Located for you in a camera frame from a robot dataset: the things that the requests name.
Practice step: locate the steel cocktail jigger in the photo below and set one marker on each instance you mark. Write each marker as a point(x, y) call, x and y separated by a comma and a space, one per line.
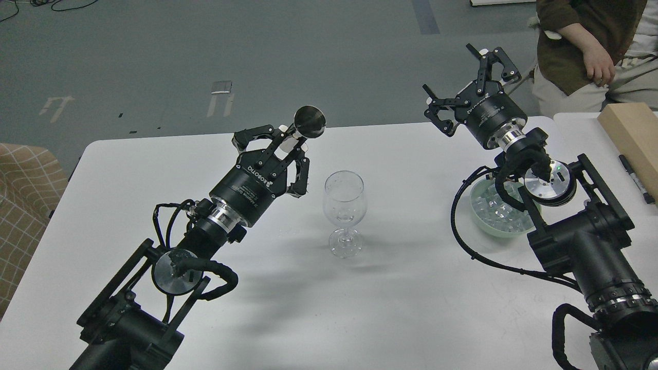
point(309, 123)

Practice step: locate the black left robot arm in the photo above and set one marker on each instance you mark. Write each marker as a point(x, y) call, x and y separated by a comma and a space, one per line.
point(133, 322)

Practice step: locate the light wooden block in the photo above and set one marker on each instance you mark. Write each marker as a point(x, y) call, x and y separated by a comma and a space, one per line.
point(633, 129)

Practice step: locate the person in brown jacket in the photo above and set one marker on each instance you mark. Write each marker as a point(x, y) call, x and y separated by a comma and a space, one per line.
point(625, 29)

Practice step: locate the green bowl of ice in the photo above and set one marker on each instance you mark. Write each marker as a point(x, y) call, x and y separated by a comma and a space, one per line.
point(493, 215)

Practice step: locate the silver floor plate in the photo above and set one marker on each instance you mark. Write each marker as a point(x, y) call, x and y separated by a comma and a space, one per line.
point(221, 87)

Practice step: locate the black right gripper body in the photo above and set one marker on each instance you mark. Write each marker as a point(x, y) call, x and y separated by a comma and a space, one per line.
point(486, 114)

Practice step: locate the person's bare hand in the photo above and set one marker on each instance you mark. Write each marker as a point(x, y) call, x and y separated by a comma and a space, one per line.
point(600, 68)

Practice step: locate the black marker pen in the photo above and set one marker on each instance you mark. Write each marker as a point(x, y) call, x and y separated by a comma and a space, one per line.
point(648, 199)

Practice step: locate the clear wine glass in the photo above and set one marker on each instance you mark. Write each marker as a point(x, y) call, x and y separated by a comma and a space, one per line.
point(345, 205)

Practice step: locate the tan checkered chair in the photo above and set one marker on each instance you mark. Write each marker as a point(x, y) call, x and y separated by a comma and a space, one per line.
point(32, 184)

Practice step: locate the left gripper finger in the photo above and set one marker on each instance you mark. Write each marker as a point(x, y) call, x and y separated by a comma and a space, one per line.
point(243, 138)
point(297, 188)

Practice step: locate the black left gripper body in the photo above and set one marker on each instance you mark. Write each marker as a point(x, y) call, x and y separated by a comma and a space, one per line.
point(251, 185)

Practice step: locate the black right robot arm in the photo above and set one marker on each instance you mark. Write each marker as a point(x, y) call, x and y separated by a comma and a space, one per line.
point(580, 228)

